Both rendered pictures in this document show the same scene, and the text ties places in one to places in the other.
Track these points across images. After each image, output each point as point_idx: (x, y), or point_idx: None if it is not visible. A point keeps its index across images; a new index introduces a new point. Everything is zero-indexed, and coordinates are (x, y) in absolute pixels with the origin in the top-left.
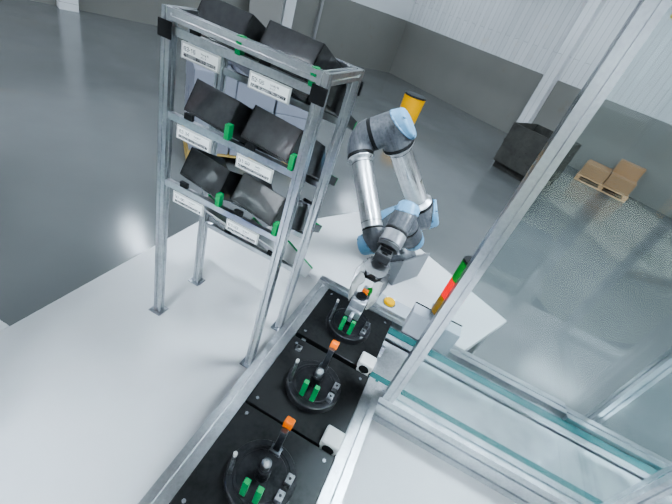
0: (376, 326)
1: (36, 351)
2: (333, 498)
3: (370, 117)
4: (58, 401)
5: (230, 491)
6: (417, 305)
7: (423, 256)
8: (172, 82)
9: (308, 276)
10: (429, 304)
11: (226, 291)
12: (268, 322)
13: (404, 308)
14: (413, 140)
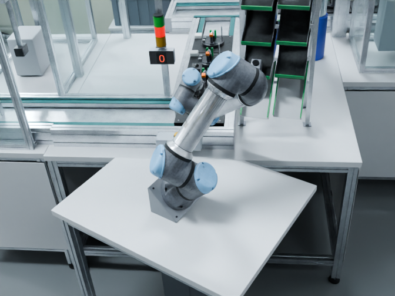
0: (183, 115)
1: (321, 80)
2: (182, 67)
3: (255, 68)
4: None
5: (216, 54)
6: (172, 50)
7: (154, 181)
8: None
9: (247, 160)
10: (137, 187)
11: (285, 126)
12: (248, 123)
13: (166, 137)
14: (208, 78)
